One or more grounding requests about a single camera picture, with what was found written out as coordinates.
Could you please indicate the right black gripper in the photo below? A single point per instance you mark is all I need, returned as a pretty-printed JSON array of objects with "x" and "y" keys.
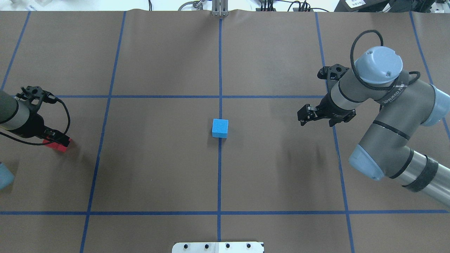
[{"x": 330, "y": 106}]

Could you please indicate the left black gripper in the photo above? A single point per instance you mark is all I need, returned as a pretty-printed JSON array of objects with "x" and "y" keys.
[{"x": 31, "y": 125}]

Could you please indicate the red foam block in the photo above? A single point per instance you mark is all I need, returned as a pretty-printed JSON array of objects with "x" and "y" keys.
[{"x": 62, "y": 145}]

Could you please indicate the blue foam block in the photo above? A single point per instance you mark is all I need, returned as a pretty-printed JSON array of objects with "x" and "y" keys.
[{"x": 220, "y": 128}]

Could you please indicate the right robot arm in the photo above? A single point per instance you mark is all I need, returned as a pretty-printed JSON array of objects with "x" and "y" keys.
[{"x": 406, "y": 104}]

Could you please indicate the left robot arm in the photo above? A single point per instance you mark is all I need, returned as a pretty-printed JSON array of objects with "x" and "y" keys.
[{"x": 19, "y": 115}]

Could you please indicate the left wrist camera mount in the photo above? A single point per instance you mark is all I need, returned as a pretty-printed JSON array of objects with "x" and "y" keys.
[{"x": 34, "y": 96}]

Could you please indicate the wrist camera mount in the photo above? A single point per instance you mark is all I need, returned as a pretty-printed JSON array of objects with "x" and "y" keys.
[
  {"x": 332, "y": 73},
  {"x": 34, "y": 96}
]

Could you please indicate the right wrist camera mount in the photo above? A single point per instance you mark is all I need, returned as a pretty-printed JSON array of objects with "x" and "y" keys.
[{"x": 332, "y": 73}]

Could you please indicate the aluminium frame post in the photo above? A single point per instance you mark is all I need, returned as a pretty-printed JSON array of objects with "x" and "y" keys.
[{"x": 220, "y": 8}]

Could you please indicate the white camera pillar base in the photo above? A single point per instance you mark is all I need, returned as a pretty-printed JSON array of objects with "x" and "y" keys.
[{"x": 219, "y": 247}]

